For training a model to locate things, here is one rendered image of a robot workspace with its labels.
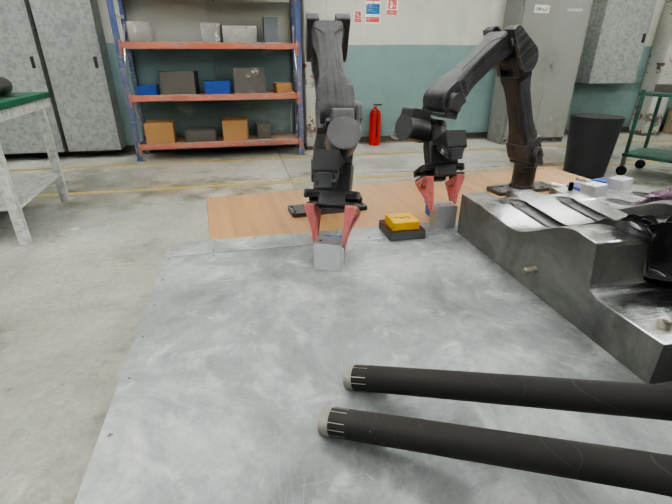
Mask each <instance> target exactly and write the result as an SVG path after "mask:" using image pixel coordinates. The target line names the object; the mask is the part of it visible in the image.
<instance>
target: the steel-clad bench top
mask: <svg viewBox="0 0 672 504"><path fill-rule="evenodd" d="M420 225H421V226H422V227H423V228H424V229H425V238H421V239H410V240H398V241H389V239H388V238H387V237H386V236H385V235H384V233H383V232H382V231H381V230H380V229H379V227H367V228H354V229H352V230H351V232H350V234H349V237H348V240H347V243H346V246H345V250H344V264H343V266H342V269H341V271H340V272H336V271H325V270H314V245H313V238H312V232H303V233H291V234H278V235H265V236H252V237H240V238H227V239H214V240H201V241H189V242H176V243H169V246H168V249H167V251H166V254H165V257H164V260H163V262H162V265H161V268H160V271H159V273H158V276H157V279H156V282H155V284H154V287H153V290H152V292H151V295H150V298H149V301H148V303H147V306H146V309H145V312H144V314H143V317H142V320H141V323H140V325H139V328H138V331H137V333H136V336H135V339H134V342H133V344H132V347H131V350H130V353H129V355H128V358H127V361H126V364H125V366H124V369H123V372H122V374H121V377H120V380H119V383H118V385H117V388H116V391H115V394H114V396H113V399H112V402H111V405H110V407H109V410H108V413H107V416H106V418H105V421H104V424H103V426H102V429H101V432H100V435H99V437H98V440H97V443H96V446H95V448H94V451H93V454H92V457H91V459H90V462H89V465H88V467H87V470H86V473H85V476H84V478H83V481H82V484H81V487H80V489H79V492H78V495H77V498H76V500H75V503H74V504H672V497H669V496H664V495H659V494H654V493H648V492H643V491H638V490H632V489H626V488H620V487H615V486H609V485H603V484H597V483H592V482H586V481H580V480H574V479H569V478H563V477H557V476H551V475H546V474H540V473H534V472H528V471H523V470H517V469H511V468H505V467H500V466H494V465H488V464H482V463H477V462H471V461H465V460H459V459H454V458H448V457H442V456H436V455H431V454H425V453H419V452H413V451H408V450H402V449H396V448H390V447H385V446H379V445H373V444H367V443H362V442H356V441H350V440H344V439H339V438H333V437H328V436H322V435H320V434H319V431H318V417H319V413H320V411H321V409H322V408H323V407H324V406H333V407H341V408H348V409H355V410H362V411H369V412H376V413H383V414H390V415H397V416H404V417H411V418H418V419H425V420H432V421H439V422H446V423H453V424H460V425H467V426H474V427H481V428H488V429H495V430H502V431H509V432H516V433H523V434H530V435H537V436H544V437H551V438H558V439H565V440H572V441H579V442H586V443H593V444H600V445H607V446H614V447H621V448H628V449H635V450H642V451H648V452H654V453H660V454H667V455H672V421H666V420H656V419H646V418H635V417H625V416H614V415H604V414H594V413H583V412H573V411H562V410H552V409H542V408H531V407H521V406H510V405H500V404H490V403H479V402H469V401H458V400H448V399H438V398H427V397H417V396H406V395H396V394H386V393H375V392H365V391H355V390H347V389H345V387H344V385H343V380H342V376H343V370H344V368H345V366H346V365H347V364H362V365H377V366H392V367H407V368H422V369H438V370H453V371H468V372H483V373H498V374H513V375H528V376H543V377H558V378H574V379H589V380H604V381H619V382H634V383H645V382H644V381H643V380H642V379H640V378H639V377H638V376H637V375H635V374H634V373H633V372H632V371H630V370H629V369H628V368H627V367H625V366H624V365H623V364H622V363H620V362H619V361H618V360H617V359H615V358H614V357H613V356H612V355H610V354H609V353H608V352H607V351H605V350H604V349H603V348H602V347H600V346H599V345H598V344H597V343H595V342H594V341H593V340H592V339H590V338H589V337H588V336H587V335H585V334H584V333H583V332H582V331H580V330H579V329H578V328H576V327H575V326H574V325H573V324H571V323H570V322H569V321H568V320H566V319H565V318H564V317H563V316H561V315H560V314H559V313H558V312H556V311H555V310H554V309H553V308H551V307H550V306H549V305H548V304H546V303H545V302H544V301H543V300H541V299H540V298H539V297H538V296H536V295H535V294H534V293H533V292H531V291H530V290H529V289H528V288H526V287H525V286H524V285H523V284H521V283H520V282H519V281H518V280H516V279H515V278H514V277H513V276H511V275H510V274H509V273H508V272H506V271H505V270H504V269H503V268H501V267H500V266H499V265H498V264H496V263H495V262H494V261H493V260H491V259H490V258H489V257H488V256H486V255H485V254H484V253H483V252H481V251H480V250H479V249H478V248H476V247H475V246H474V245H473V244H471V243H470V242H469V241H468V240H466V239H465V238H464V237H463V236H461V235H460V234H459V233H458V232H457V228H458V220H456V224H455V228H449V229H434V228H433V227H432V226H431V225H429V223H420Z"/></svg>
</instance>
